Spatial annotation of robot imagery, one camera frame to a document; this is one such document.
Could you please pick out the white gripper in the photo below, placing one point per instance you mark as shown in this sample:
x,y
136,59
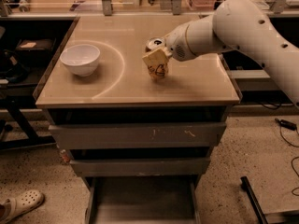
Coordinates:
x,y
176,43

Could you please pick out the orange soda can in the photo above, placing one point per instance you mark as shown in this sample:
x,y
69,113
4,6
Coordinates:
x,y
160,71

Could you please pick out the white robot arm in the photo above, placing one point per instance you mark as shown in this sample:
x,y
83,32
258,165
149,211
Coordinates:
x,y
235,25

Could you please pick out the grey drawer cabinet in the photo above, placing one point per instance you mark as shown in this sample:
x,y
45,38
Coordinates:
x,y
120,90

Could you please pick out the grey top drawer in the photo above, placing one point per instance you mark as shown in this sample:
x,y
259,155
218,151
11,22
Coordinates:
x,y
138,135

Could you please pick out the grey middle drawer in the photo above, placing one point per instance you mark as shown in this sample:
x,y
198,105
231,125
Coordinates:
x,y
140,167

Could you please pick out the grey open bottom drawer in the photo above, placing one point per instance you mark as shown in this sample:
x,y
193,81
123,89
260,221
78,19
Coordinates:
x,y
142,200

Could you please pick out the white ceramic bowl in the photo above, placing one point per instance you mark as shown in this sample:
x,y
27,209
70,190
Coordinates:
x,y
81,60

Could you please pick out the black case on shelf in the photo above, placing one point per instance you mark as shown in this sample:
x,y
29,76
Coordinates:
x,y
35,51

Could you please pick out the black power adapter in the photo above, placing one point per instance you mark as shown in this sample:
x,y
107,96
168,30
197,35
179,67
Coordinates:
x,y
286,124

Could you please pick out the black metal floor bar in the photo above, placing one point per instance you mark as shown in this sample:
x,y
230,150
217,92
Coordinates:
x,y
246,186

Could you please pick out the white clog shoe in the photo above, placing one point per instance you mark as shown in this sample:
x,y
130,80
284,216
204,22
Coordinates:
x,y
22,204

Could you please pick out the black table leg frame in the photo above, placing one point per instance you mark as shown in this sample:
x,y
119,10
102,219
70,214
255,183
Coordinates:
x,y
33,139

